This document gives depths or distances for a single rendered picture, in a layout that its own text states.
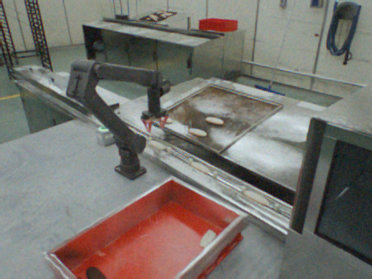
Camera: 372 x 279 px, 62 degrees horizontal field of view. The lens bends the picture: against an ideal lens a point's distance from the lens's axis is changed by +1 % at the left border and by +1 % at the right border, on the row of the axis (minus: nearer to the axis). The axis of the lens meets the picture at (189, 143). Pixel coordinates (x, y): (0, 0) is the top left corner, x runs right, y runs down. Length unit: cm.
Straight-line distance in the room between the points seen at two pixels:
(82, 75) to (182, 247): 60
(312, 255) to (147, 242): 48
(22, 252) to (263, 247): 72
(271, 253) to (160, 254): 33
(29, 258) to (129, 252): 29
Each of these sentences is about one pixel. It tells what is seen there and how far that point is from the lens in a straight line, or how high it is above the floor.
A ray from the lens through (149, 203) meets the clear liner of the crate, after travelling 106.
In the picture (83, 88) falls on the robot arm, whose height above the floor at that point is 125.
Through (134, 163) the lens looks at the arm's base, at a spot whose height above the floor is 87.
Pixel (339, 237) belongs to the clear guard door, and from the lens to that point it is 76.
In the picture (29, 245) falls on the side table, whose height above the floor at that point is 82.
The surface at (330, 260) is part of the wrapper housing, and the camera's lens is 80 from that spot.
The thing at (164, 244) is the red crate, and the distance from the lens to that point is 100.
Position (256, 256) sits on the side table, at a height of 82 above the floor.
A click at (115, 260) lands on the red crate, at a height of 82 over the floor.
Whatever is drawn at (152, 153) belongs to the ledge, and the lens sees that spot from 138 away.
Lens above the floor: 154
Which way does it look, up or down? 28 degrees down
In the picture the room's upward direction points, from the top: straight up
